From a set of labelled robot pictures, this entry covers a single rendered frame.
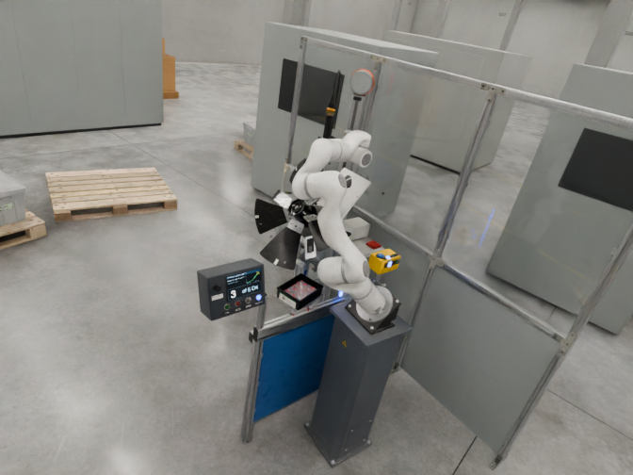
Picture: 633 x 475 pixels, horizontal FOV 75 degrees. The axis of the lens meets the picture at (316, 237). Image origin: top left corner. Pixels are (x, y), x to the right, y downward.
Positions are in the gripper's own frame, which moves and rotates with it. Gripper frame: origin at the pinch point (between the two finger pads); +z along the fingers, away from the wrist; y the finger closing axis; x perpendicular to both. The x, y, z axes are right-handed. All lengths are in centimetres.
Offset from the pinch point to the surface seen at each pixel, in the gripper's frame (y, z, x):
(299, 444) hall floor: -28, -54, -166
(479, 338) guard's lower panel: 70, -89, -97
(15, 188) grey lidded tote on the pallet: -125, 253, -118
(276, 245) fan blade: -19, 5, -64
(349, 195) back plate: 34, 7, -40
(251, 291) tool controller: -64, -42, -50
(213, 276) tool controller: -81, -39, -40
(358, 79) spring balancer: 55, 41, 24
